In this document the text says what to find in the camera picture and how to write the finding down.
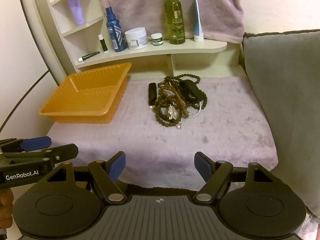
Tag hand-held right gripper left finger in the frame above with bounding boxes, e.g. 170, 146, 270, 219
46, 151, 127, 204

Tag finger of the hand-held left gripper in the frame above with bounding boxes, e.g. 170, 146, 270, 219
0, 144, 79, 166
0, 136, 52, 153

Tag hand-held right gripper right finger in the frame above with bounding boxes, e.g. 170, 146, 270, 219
194, 151, 275, 204

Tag orange ribbed plastic tray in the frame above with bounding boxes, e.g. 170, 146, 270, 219
38, 62, 132, 125

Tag dark bead necklace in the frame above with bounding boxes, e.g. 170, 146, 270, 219
154, 73, 208, 128

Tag person's left hand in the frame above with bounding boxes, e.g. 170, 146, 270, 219
0, 189, 13, 228

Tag lilac fluffy mat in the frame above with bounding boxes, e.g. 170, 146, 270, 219
46, 76, 278, 189

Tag silver pendant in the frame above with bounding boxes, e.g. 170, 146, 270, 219
167, 104, 181, 120

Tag black hair clip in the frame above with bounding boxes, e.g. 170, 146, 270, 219
179, 79, 200, 102

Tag black rectangular barrette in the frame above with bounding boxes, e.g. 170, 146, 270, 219
148, 82, 157, 106

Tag small dark green tube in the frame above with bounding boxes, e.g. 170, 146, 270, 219
78, 51, 100, 62

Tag grey cushion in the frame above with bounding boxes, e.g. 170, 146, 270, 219
239, 29, 320, 218

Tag white capped lip balm stick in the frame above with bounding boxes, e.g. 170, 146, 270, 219
98, 34, 108, 53

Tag white corner shelf unit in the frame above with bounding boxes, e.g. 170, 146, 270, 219
30, 0, 228, 80

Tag blue spray bottle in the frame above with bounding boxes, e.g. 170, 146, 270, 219
105, 7, 127, 52

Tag white cream jar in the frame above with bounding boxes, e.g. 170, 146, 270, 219
124, 27, 148, 51

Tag small green label jar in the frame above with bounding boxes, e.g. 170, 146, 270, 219
151, 33, 163, 47

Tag purple cosmetic tube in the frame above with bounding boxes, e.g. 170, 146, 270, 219
67, 0, 86, 26

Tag white and blue tube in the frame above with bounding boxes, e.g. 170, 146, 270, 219
194, 0, 205, 42

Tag green spray bottle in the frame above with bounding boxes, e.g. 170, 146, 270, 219
164, 0, 185, 45

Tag lilac hanging towel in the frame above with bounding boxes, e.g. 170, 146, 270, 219
94, 0, 245, 44

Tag brown bead necklace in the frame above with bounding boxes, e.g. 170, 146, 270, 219
158, 84, 192, 118

